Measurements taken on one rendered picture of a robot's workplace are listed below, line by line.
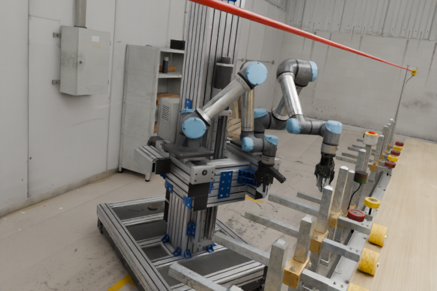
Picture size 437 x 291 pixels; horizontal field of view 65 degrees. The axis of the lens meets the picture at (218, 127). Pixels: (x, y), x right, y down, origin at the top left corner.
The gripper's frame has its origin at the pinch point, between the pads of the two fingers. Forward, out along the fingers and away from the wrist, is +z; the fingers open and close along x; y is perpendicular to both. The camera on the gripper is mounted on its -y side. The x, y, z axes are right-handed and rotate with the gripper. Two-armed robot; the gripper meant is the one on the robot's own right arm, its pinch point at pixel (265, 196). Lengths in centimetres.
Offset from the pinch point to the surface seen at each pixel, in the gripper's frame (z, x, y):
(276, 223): -13, 51, -25
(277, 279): -22, 98, -43
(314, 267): 1, 48, -42
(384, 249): -7, 28, -64
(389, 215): -7, -11, -63
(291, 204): -12.3, 26.3, -23.0
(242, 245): -13, 76, -23
